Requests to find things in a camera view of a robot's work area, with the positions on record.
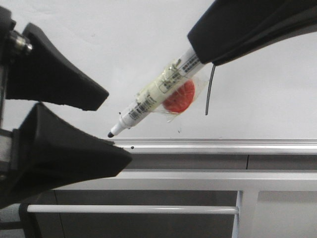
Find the red round magnet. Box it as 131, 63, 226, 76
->
163, 80, 195, 114

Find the white stand crossbar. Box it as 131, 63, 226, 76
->
60, 170, 317, 191

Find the white horizontal stand rod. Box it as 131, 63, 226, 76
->
27, 205, 239, 215

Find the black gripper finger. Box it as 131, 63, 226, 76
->
0, 103, 132, 208
187, 0, 317, 65

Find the white vertical stand post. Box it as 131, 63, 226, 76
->
232, 190, 258, 238

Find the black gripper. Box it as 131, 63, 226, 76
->
0, 7, 109, 181

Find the white whiteboard panel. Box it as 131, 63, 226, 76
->
0, 0, 317, 138

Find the aluminium whiteboard tray rail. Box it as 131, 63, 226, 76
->
109, 138, 317, 155

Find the white whiteboard marker pen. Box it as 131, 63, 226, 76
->
107, 48, 204, 138

